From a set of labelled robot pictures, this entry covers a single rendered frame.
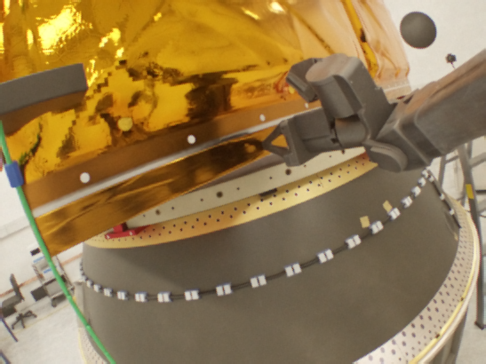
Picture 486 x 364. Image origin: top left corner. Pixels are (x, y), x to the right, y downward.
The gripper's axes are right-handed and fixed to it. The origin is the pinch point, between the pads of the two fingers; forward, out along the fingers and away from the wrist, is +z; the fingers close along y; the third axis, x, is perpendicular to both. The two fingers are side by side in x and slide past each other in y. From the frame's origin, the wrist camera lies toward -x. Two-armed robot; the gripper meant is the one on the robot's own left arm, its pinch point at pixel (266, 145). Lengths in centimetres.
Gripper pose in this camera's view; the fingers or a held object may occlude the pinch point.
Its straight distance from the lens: 46.8
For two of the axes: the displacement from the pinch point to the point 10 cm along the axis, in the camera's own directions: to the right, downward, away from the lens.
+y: -6.8, 3.5, -6.4
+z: -6.7, 0.7, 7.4
